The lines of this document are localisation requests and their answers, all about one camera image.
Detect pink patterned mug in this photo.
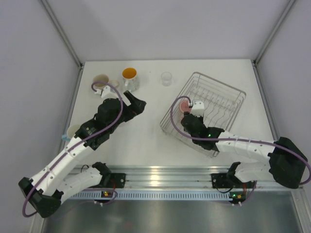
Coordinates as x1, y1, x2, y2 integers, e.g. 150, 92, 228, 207
179, 100, 191, 120

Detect cream coral pattern mug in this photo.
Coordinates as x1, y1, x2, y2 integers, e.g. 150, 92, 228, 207
91, 74, 120, 93

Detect light blue mug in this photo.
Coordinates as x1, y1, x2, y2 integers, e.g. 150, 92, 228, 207
61, 124, 81, 141

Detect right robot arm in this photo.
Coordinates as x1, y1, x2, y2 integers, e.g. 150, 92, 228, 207
181, 114, 310, 189

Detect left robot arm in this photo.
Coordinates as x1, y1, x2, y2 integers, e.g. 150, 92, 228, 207
18, 91, 146, 218

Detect orange interior white mug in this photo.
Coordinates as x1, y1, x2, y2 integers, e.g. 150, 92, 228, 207
122, 67, 140, 92

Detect clear glass cup far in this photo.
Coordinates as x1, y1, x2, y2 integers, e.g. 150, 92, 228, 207
161, 71, 173, 86

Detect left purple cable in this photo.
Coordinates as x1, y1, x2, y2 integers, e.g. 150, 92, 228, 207
22, 82, 125, 216

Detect purple cable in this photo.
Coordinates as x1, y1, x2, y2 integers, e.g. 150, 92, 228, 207
22, 82, 125, 216
170, 96, 311, 185

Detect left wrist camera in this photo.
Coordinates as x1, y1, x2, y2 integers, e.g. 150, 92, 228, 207
95, 85, 118, 100

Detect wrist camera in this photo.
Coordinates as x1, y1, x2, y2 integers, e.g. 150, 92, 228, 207
190, 100, 205, 117
95, 85, 118, 100

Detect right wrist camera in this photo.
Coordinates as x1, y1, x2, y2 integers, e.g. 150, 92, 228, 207
190, 100, 205, 117

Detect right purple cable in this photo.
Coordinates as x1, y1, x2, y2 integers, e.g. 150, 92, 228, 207
170, 96, 311, 185

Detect wire dish rack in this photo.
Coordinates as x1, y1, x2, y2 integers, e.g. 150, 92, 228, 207
160, 72, 246, 157

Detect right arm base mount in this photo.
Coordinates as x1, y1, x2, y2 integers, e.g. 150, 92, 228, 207
211, 173, 232, 189

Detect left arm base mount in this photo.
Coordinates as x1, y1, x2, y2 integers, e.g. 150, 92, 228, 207
80, 162, 126, 189

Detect aluminium mounting rail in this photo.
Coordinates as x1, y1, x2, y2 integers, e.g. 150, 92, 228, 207
70, 165, 234, 189

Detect perforated cable duct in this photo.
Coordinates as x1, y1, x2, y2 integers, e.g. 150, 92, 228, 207
70, 190, 232, 201

